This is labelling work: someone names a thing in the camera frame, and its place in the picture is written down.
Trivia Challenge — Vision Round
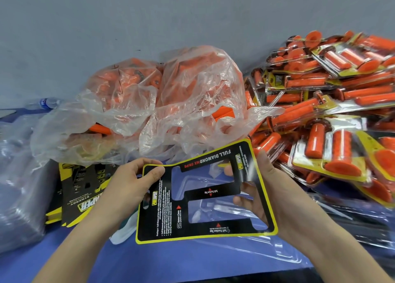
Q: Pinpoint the person's right hand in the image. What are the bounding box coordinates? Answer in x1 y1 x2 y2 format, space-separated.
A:
224 150 309 239

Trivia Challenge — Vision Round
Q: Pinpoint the person's left hand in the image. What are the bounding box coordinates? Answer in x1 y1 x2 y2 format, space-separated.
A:
99 158 166 229

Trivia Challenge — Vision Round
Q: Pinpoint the black yellow packaging card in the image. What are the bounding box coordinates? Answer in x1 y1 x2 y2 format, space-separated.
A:
135 139 279 245

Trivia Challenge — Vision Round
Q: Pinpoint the person's left forearm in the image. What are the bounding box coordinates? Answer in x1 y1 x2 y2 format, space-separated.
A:
32 199 124 283

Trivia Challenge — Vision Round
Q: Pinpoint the person's right forearm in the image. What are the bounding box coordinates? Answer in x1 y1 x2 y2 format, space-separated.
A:
278 210 394 283

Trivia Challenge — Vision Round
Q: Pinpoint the white plastic piece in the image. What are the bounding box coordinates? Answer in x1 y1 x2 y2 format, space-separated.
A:
110 213 138 246

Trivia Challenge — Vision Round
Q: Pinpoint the stack of black yellow cards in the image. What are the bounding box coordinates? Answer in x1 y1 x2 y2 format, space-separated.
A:
45 162 124 228

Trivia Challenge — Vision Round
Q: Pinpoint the clear bag of orange grips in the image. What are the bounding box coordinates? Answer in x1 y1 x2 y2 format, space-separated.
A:
31 57 162 167
139 45 285 167

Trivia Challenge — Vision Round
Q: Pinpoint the clear plastic blister shell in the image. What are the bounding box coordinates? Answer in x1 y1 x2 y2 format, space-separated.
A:
117 162 313 265

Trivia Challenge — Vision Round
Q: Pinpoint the pile of packaged orange grips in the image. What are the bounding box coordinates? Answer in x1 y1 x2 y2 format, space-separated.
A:
243 30 395 209

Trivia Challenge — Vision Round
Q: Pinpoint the stack of clear blister shells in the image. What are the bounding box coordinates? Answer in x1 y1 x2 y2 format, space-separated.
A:
0 113 64 254
309 190 395 259

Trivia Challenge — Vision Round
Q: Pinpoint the clear plastic water bottle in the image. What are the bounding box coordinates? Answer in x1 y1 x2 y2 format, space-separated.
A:
26 97 66 111

